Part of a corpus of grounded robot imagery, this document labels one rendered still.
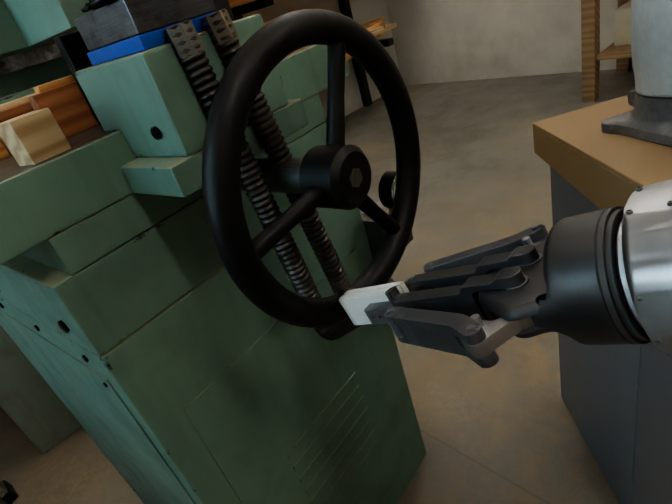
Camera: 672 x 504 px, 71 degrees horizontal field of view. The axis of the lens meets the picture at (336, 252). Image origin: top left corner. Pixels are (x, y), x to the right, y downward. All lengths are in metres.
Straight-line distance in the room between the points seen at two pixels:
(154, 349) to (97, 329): 0.07
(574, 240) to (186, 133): 0.32
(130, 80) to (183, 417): 0.38
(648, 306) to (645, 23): 0.53
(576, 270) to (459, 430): 0.98
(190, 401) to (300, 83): 0.43
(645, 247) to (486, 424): 1.01
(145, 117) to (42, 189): 0.11
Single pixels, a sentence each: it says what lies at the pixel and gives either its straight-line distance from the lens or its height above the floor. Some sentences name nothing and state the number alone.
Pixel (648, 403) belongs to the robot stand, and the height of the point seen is 0.32.
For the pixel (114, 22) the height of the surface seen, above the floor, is 0.99.
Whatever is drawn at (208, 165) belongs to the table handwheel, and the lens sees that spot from 0.35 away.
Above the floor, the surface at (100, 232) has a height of 0.82.
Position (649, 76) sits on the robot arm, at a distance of 0.76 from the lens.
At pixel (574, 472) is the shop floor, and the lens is 1.16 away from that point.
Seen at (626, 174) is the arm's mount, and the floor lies 0.68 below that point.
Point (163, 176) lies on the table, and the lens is 0.45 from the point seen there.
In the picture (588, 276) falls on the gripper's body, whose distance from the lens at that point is 0.27.
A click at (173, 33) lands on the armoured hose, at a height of 0.97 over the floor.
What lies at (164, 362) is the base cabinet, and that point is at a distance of 0.58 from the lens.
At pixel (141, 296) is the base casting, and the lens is 0.54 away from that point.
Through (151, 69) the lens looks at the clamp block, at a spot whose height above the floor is 0.95.
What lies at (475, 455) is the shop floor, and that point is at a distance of 1.18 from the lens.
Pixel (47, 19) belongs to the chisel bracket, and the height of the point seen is 1.02.
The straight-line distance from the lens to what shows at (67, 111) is 0.61.
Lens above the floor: 0.97
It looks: 29 degrees down
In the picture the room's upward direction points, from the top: 18 degrees counter-clockwise
